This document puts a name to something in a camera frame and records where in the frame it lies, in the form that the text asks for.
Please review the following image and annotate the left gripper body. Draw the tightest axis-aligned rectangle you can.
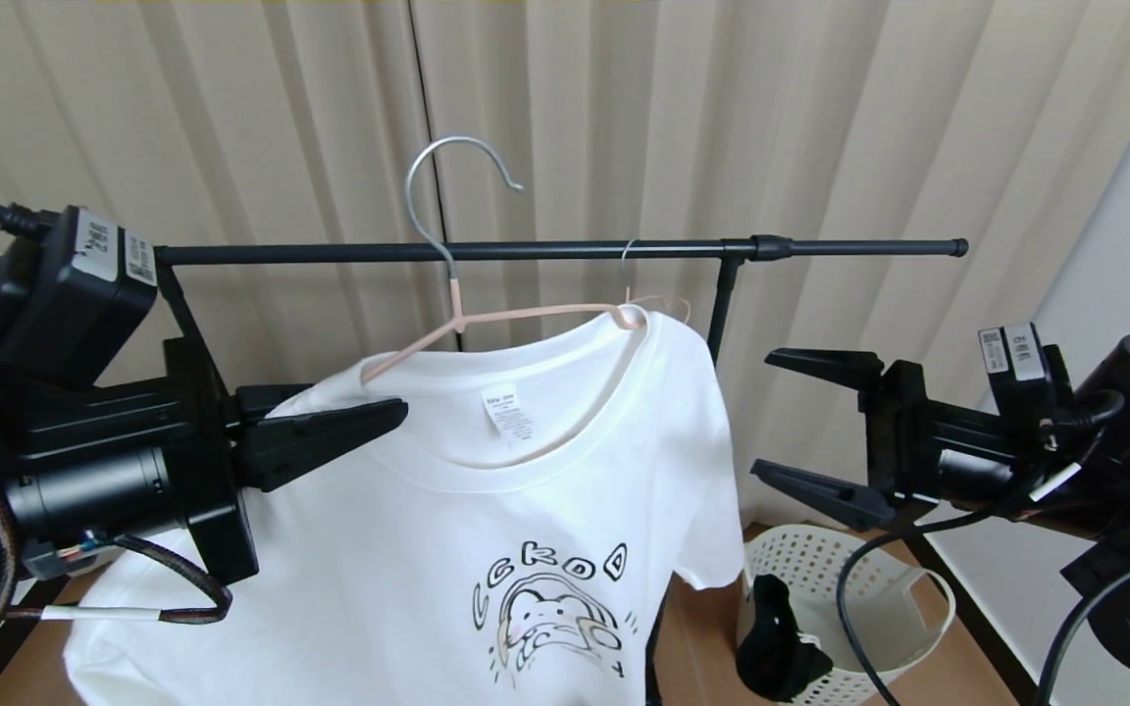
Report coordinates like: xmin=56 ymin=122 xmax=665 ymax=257
xmin=6 ymin=337 xmax=262 ymax=589

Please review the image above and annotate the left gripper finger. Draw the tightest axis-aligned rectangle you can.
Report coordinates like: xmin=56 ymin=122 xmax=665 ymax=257
xmin=231 ymin=397 xmax=410 ymax=493
xmin=234 ymin=384 xmax=316 ymax=421

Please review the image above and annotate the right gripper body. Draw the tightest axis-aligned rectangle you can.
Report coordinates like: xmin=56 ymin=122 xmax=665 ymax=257
xmin=863 ymin=360 xmax=1049 ymax=528

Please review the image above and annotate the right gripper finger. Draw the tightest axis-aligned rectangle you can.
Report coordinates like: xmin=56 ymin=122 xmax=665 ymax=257
xmin=750 ymin=458 xmax=897 ymax=532
xmin=763 ymin=347 xmax=886 ymax=394

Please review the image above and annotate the white garment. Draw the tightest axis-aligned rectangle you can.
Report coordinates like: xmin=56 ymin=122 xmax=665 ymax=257
xmin=63 ymin=308 xmax=748 ymax=706

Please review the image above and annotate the pink clothes hanger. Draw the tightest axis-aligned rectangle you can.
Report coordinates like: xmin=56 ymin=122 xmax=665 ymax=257
xmin=620 ymin=239 xmax=693 ymax=329
xmin=361 ymin=135 xmax=646 ymax=385

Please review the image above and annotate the white laundry basket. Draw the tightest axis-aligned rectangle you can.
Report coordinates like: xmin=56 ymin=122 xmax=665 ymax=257
xmin=737 ymin=524 xmax=956 ymax=706

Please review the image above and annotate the black clothes rack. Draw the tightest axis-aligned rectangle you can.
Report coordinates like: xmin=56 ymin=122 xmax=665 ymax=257
xmin=0 ymin=235 xmax=968 ymax=706

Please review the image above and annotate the black garment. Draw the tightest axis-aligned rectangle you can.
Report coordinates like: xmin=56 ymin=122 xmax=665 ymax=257
xmin=735 ymin=574 xmax=834 ymax=703

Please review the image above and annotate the beige curtain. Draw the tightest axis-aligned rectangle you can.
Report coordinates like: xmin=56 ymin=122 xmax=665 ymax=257
xmin=0 ymin=0 xmax=1130 ymax=550

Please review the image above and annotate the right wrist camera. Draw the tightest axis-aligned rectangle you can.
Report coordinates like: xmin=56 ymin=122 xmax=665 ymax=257
xmin=977 ymin=321 xmax=1078 ymax=425

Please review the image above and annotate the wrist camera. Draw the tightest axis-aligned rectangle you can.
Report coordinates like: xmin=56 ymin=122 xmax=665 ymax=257
xmin=0 ymin=205 xmax=160 ymax=393
xmin=977 ymin=321 xmax=1078 ymax=425

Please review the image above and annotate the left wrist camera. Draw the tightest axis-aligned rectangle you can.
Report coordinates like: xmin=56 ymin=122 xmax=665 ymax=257
xmin=0 ymin=205 xmax=160 ymax=393

